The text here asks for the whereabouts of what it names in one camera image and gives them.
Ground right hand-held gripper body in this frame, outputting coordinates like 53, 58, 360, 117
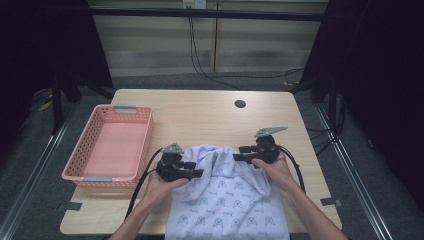
253, 125, 289, 165

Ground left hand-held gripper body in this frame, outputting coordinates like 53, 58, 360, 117
155, 142, 188, 183

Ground white printed blanket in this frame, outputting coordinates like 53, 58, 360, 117
164, 143, 291, 240

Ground pink perforated plastic basket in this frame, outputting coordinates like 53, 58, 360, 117
61, 104, 155, 190

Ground person's left hand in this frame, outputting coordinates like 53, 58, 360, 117
142, 169, 190, 205

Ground person's right hand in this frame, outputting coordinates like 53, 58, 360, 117
251, 153, 296, 192

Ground grey tape piece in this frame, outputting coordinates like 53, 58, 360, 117
319, 196, 344, 208
55, 201, 83, 213

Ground black metal stand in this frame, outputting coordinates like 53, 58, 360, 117
50, 74, 65, 136

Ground yellow floor item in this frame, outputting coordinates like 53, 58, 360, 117
37, 99, 54, 113

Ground black horizontal bar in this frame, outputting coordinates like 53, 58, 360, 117
89, 7, 325, 23

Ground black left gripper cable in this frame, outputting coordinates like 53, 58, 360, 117
124, 147, 165, 222

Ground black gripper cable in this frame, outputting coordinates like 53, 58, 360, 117
278, 145, 307, 194
124, 147, 165, 222

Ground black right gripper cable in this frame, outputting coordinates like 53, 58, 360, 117
278, 145, 307, 194

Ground black floor cables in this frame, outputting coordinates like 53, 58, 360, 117
305, 96, 348, 158

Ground metal floor rail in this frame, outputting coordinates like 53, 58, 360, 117
0, 108, 78, 240
314, 104, 398, 240

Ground black hanging wall cable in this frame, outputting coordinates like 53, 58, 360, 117
187, 16, 305, 91

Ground white wall power outlet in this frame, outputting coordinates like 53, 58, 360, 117
182, 0, 208, 10

